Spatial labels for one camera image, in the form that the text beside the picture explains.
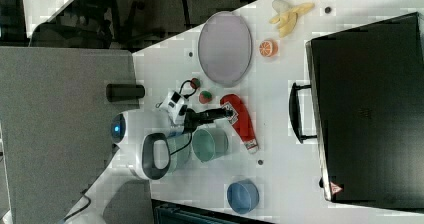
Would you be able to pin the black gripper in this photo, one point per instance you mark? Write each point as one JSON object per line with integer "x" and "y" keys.
{"x": 195, "y": 119}

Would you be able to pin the black cylinder post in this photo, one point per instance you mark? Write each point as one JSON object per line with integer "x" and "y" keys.
{"x": 124, "y": 92}

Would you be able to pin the grey round plate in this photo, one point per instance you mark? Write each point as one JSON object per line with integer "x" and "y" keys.
{"x": 225, "y": 48}

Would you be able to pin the red plush ketchup bottle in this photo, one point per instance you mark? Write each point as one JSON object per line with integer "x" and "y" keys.
{"x": 240, "y": 121}

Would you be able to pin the orange slice toy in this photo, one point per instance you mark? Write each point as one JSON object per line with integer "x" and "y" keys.
{"x": 268, "y": 48}

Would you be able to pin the pink red strawberry toy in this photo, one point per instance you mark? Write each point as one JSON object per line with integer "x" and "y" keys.
{"x": 205, "y": 97}

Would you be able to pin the green measuring cup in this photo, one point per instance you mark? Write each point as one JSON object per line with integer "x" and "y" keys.
{"x": 206, "y": 144}

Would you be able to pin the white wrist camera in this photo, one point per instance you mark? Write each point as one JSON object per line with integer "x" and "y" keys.
{"x": 176, "y": 105}

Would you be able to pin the peeled banana toy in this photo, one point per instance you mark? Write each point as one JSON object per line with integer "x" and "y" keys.
{"x": 286, "y": 15}

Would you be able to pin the blue cup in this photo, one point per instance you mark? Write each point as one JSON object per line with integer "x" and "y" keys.
{"x": 243, "y": 196}

